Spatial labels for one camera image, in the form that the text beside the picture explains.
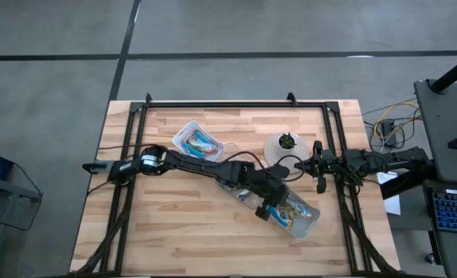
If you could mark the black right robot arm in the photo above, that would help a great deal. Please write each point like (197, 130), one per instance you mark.
(402, 158)

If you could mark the blue orange granola bar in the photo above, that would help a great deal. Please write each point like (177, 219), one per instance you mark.
(278, 216)
(226, 187)
(244, 195)

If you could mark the white paper sheet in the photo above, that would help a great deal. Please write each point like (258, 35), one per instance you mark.
(392, 202)

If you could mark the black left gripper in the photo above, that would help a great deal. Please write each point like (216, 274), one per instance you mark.
(269, 185)

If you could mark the black pole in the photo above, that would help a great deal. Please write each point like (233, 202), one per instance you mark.
(454, 73)

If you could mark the small succulent in white pot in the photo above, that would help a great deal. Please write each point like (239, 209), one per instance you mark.
(286, 148)

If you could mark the black rainbow backlit keyboard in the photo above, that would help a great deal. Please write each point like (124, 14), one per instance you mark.
(454, 212)

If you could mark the grey side desk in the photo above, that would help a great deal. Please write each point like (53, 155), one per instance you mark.
(4, 189)

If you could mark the small plant in white pot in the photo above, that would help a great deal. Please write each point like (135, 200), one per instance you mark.
(271, 152)

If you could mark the black frame clamp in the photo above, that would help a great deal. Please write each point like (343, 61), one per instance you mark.
(148, 98)
(291, 99)

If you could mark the brown snack wrapper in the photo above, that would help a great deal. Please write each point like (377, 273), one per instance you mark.
(288, 208)

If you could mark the dark grey side table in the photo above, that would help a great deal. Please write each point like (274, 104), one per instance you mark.
(441, 127)

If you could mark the clear plastic bin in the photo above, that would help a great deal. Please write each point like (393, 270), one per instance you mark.
(234, 147)

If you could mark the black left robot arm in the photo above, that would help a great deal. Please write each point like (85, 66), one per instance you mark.
(201, 164)

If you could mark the black caster wheel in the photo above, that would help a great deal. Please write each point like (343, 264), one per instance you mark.
(430, 258)

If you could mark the blue red granola bar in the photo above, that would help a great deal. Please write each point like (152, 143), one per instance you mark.
(203, 137)
(190, 149)
(202, 147)
(197, 155)

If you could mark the black power adapter box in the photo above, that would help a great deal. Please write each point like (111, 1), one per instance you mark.
(388, 129)

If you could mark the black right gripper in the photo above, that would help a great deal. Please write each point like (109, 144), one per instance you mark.
(324, 164)

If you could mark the black aluminium frame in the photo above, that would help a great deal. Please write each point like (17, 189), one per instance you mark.
(232, 104)

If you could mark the grey plastic tray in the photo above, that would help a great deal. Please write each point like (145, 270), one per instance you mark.
(305, 228)

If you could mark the grey keyboard desk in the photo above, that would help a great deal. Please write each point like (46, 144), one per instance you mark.
(456, 251)

